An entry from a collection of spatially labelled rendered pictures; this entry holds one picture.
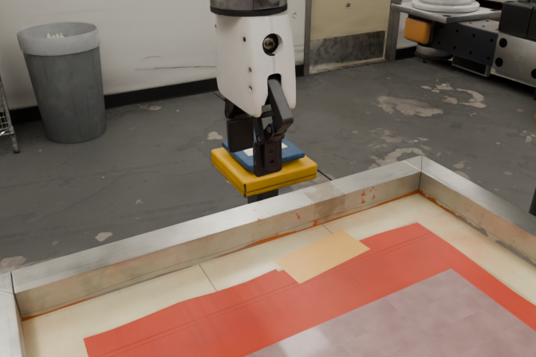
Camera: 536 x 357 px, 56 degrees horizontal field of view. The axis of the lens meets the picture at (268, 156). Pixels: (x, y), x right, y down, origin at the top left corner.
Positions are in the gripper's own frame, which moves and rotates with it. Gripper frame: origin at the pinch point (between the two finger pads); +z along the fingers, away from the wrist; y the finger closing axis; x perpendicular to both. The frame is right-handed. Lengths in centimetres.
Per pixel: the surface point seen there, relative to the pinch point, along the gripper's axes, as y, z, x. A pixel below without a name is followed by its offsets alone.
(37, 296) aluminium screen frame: -1.8, 9.1, 24.4
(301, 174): 13.0, 13.5, -14.4
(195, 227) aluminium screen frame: 0.4, 8.4, 7.4
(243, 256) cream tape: -2.8, 11.9, 3.1
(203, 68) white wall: 310, 88, -110
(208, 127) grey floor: 244, 108, -86
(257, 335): -14.1, 12.0, 7.1
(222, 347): -13.8, 11.9, 10.5
